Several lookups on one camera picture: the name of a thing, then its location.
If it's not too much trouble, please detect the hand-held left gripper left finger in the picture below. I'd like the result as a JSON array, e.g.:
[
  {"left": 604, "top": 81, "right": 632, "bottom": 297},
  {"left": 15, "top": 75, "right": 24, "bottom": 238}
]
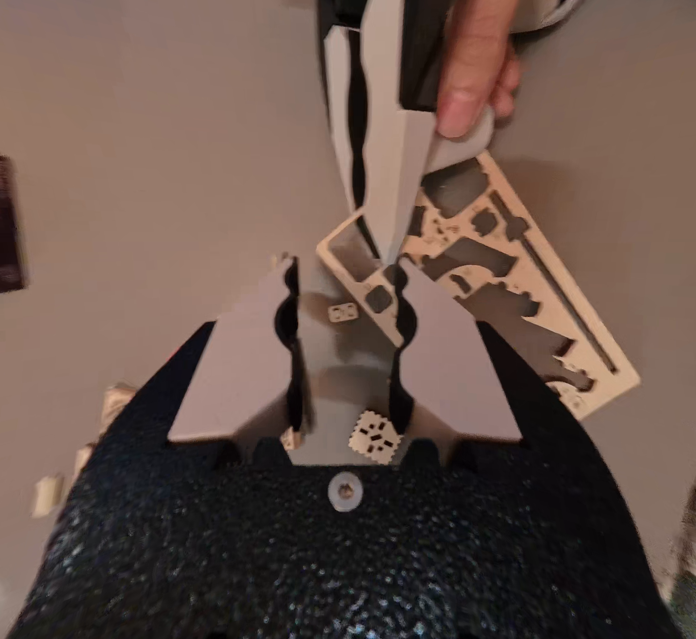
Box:
[{"left": 167, "top": 256, "right": 314, "bottom": 456}]

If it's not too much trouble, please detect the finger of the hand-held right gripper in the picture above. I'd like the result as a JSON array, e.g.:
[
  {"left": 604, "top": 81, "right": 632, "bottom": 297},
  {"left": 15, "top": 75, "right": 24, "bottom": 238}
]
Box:
[
  {"left": 323, "top": 26, "right": 366, "bottom": 217},
  {"left": 359, "top": 0, "right": 496, "bottom": 266}
]

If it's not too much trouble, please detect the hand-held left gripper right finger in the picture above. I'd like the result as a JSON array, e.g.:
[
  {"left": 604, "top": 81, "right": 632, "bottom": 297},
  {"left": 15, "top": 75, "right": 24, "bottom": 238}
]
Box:
[{"left": 388, "top": 258, "right": 524, "bottom": 464}]

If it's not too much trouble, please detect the toothed-edge square wooden plate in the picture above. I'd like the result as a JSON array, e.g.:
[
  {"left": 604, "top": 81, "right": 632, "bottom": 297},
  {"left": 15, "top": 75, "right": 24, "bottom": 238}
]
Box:
[{"left": 347, "top": 410, "right": 407, "bottom": 465}]

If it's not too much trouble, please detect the wooden sheet with arch cutouts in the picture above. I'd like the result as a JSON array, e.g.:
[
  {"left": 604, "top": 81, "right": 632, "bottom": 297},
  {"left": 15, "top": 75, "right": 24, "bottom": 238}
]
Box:
[{"left": 316, "top": 151, "right": 641, "bottom": 421}]

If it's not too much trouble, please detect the grey desk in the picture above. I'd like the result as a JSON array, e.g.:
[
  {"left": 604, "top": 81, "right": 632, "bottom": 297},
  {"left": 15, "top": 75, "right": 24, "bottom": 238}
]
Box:
[{"left": 0, "top": 0, "right": 696, "bottom": 596}]

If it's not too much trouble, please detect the person's right hand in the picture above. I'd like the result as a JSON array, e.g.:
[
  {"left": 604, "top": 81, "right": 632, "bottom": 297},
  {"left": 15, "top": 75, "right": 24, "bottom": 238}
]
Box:
[{"left": 435, "top": 0, "right": 558, "bottom": 140}]

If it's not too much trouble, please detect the small white wax cylinder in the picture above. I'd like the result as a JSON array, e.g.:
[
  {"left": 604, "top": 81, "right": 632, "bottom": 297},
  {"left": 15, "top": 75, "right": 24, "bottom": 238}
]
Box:
[{"left": 32, "top": 475, "right": 67, "bottom": 518}]

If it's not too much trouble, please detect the purple tower model box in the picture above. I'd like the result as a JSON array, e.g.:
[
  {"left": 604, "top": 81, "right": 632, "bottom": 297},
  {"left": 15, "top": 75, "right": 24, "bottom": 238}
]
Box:
[{"left": 0, "top": 155, "right": 29, "bottom": 293}]

